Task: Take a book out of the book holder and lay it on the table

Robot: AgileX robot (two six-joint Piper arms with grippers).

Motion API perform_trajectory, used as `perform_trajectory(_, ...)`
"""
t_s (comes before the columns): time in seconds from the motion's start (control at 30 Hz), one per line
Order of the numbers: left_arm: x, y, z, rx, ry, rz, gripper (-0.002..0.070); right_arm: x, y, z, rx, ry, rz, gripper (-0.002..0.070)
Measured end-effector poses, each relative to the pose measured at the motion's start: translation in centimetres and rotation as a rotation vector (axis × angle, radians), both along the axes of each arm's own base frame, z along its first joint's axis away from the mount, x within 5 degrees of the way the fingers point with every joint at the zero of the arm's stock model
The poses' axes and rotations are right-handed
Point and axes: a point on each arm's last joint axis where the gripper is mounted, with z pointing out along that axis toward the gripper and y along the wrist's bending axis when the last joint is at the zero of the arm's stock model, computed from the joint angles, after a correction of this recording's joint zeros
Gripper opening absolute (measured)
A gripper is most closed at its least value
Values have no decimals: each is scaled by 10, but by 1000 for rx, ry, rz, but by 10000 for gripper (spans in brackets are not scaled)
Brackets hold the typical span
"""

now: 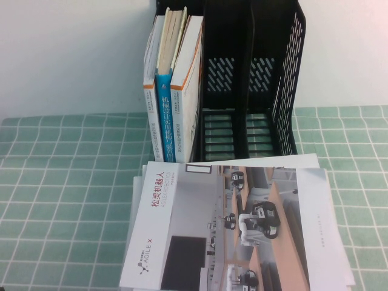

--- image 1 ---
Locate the AgileX robot photo brochure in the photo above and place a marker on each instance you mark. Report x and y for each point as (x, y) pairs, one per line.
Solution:
(188, 197)

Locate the blue spine book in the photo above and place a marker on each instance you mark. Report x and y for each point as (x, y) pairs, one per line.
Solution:
(165, 121)

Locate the thick white orange-striped book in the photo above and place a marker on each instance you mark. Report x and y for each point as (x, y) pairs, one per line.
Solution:
(189, 75)

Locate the thin white orange-striped book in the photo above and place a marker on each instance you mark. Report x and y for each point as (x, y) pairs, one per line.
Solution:
(151, 60)

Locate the black plastic book holder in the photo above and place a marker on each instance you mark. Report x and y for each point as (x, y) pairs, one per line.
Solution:
(227, 45)

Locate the green checked tablecloth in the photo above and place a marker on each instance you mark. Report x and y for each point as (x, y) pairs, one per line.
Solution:
(60, 212)

